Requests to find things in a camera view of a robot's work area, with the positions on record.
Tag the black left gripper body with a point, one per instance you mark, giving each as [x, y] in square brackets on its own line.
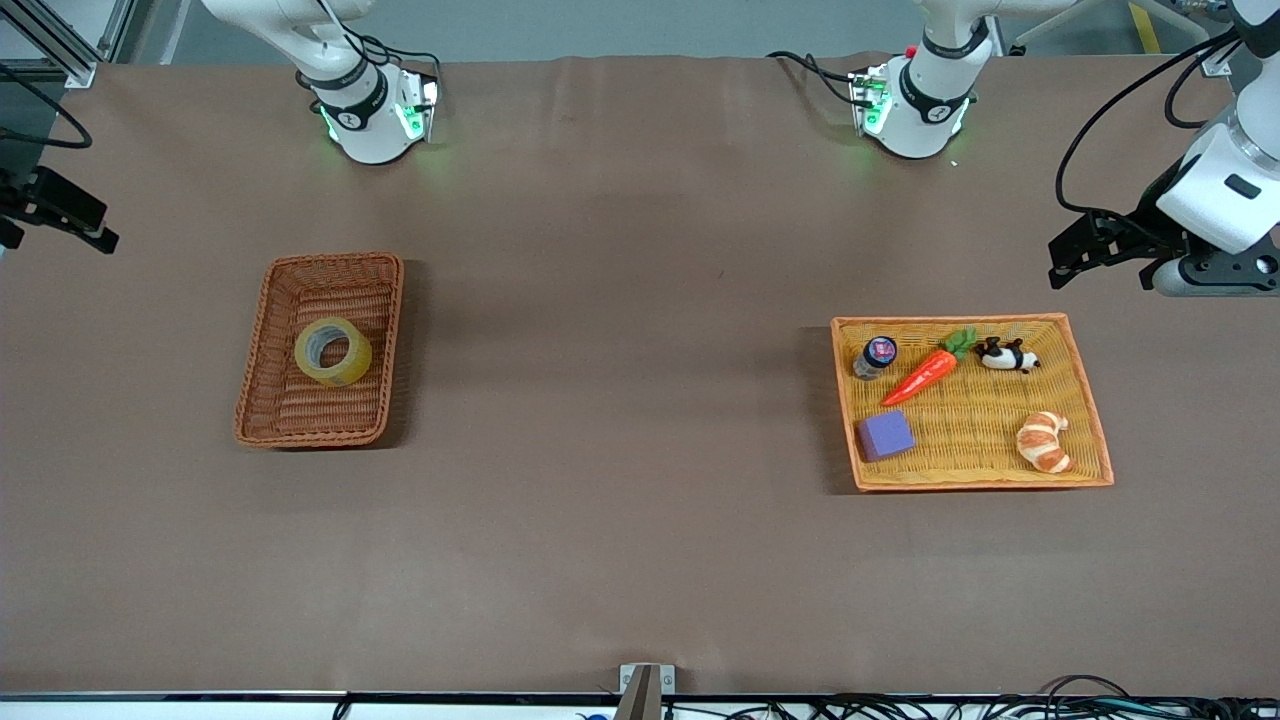
[1146, 225]

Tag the yellow packing tape roll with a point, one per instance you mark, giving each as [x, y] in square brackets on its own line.
[350, 370]

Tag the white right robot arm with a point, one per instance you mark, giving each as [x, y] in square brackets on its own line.
[350, 130]

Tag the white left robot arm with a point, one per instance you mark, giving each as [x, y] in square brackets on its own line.
[1225, 190]

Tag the flat orange wicker basket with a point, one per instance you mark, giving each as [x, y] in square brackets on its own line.
[980, 420]

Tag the deep brown wicker basket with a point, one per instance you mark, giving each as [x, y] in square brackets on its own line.
[320, 415]

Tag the black and white panda toy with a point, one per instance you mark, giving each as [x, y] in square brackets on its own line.
[1005, 355]

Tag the toy croissant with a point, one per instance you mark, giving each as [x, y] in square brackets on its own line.
[1040, 440]

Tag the orange toy carrot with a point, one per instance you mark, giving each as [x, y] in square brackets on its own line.
[925, 375]

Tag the small dark-capped bottle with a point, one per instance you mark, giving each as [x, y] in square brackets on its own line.
[875, 352]

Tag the purple foam block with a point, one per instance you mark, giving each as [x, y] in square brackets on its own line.
[885, 433]

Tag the table cover sheet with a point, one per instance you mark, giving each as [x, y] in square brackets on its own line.
[640, 400]

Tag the aluminium frame profile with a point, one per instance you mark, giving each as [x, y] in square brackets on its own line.
[60, 55]

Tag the metal camera pole bracket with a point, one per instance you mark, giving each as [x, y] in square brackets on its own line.
[645, 695]

